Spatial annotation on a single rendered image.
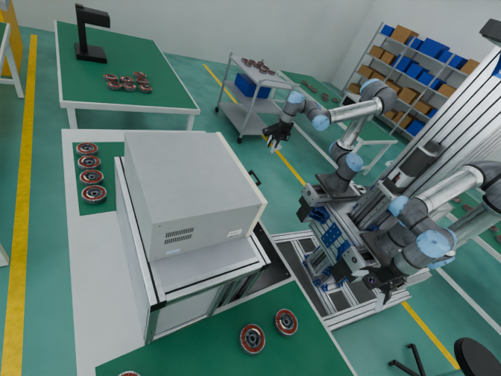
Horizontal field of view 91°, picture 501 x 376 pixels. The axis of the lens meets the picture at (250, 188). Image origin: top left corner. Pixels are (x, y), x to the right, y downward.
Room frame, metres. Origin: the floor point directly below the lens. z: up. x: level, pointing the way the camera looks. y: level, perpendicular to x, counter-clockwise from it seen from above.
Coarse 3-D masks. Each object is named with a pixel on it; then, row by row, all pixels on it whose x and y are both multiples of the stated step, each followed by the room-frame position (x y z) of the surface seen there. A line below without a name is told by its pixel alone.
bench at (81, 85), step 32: (64, 32) 2.49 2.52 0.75; (96, 32) 2.87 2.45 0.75; (64, 64) 1.89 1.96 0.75; (96, 64) 2.14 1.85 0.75; (128, 64) 2.43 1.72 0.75; (160, 64) 2.79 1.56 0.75; (64, 96) 1.47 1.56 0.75; (96, 96) 1.64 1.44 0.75; (128, 96) 1.85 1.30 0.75; (160, 96) 2.08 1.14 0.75
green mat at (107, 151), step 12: (72, 144) 1.06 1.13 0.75; (96, 144) 1.14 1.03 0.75; (108, 144) 1.19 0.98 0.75; (120, 144) 1.24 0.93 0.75; (96, 156) 1.05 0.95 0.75; (108, 156) 1.09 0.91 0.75; (108, 168) 1.00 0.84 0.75; (108, 180) 0.92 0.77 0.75; (108, 192) 0.84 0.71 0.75; (84, 204) 0.71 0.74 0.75; (96, 204) 0.74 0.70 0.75; (108, 204) 0.77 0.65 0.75
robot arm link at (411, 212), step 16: (480, 160) 1.02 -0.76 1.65; (448, 176) 0.95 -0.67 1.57; (464, 176) 0.93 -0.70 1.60; (480, 176) 0.94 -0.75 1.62; (432, 192) 0.84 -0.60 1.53; (448, 192) 0.85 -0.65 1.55; (400, 208) 0.76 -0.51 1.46; (416, 208) 0.76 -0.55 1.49; (432, 208) 0.79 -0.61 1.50; (416, 224) 0.71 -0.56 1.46
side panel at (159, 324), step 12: (216, 288) 0.45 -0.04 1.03; (192, 300) 0.39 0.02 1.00; (204, 300) 0.43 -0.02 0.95; (216, 300) 0.45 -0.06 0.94; (156, 312) 0.29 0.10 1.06; (168, 312) 0.33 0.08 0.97; (180, 312) 0.37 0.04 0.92; (192, 312) 0.41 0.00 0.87; (204, 312) 0.45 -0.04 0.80; (156, 324) 0.29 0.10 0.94; (168, 324) 0.34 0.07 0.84; (180, 324) 0.38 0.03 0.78; (192, 324) 0.41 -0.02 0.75; (144, 336) 0.29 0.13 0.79; (156, 336) 0.31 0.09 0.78
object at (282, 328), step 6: (282, 312) 0.60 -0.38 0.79; (288, 312) 0.61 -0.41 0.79; (276, 318) 0.57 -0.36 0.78; (282, 318) 0.59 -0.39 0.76; (288, 318) 0.60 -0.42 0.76; (294, 318) 0.60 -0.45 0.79; (276, 324) 0.54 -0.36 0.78; (282, 324) 0.56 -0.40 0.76; (288, 324) 0.57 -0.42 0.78; (294, 324) 0.57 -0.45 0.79; (282, 330) 0.52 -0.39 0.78; (288, 330) 0.53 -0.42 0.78; (294, 330) 0.55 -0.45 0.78
